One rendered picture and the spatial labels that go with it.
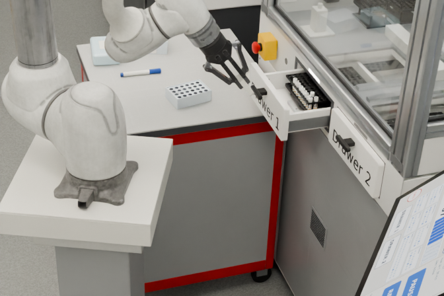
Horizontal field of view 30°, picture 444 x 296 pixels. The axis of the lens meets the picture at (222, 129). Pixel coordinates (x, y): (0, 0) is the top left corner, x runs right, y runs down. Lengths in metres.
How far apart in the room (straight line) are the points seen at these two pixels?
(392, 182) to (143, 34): 0.74
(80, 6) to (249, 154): 2.70
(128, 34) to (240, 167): 0.73
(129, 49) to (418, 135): 0.78
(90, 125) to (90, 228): 0.26
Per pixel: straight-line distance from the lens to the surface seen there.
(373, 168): 2.16
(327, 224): 2.56
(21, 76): 2.13
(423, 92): 1.95
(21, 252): 3.28
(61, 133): 2.07
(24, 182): 2.20
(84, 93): 2.03
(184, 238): 2.82
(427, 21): 1.89
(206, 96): 2.65
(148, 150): 2.29
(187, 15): 2.19
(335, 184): 2.45
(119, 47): 2.22
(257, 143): 2.68
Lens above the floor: 2.11
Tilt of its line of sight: 32 degrees down
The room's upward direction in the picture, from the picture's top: 2 degrees clockwise
